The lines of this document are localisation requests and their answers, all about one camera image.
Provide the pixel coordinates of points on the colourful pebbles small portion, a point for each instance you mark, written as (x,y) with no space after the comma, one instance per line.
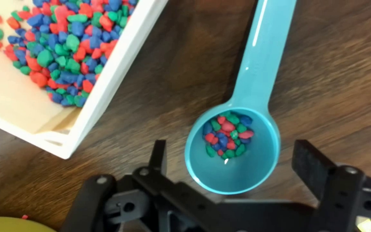
(225,136)

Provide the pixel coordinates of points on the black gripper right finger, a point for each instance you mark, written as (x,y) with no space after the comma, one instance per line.
(314,168)

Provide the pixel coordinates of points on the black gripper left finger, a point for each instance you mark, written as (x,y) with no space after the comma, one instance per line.
(157,155)

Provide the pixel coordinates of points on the yellow plastic bowl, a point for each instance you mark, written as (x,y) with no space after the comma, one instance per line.
(13,226)

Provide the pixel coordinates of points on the teal plastic measuring cup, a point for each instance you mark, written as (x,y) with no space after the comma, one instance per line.
(257,65)

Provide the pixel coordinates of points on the colourful pebble heap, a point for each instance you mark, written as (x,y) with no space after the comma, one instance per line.
(64,43)

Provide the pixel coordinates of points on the light wooden box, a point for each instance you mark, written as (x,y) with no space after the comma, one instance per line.
(108,86)

